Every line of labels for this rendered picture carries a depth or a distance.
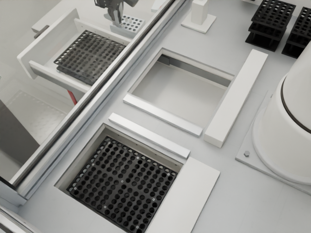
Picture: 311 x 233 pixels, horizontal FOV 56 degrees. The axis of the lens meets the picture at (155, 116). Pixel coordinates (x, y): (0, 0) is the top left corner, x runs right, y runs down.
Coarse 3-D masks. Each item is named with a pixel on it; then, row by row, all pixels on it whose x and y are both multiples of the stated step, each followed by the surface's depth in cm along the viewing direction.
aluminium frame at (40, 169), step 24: (168, 24) 95; (144, 48) 87; (120, 72) 81; (96, 96) 76; (72, 120) 72; (72, 144) 74; (48, 168) 69; (0, 192) 59; (24, 192) 64; (0, 216) 51
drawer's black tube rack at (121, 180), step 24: (96, 168) 75; (120, 168) 75; (144, 168) 75; (168, 168) 74; (72, 192) 72; (96, 192) 72; (120, 192) 74; (144, 192) 71; (120, 216) 68; (144, 216) 68
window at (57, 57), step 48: (0, 0) 43; (48, 0) 51; (96, 0) 62; (144, 0) 79; (0, 48) 46; (48, 48) 55; (96, 48) 69; (0, 96) 50; (48, 96) 61; (0, 144) 55; (48, 144) 68
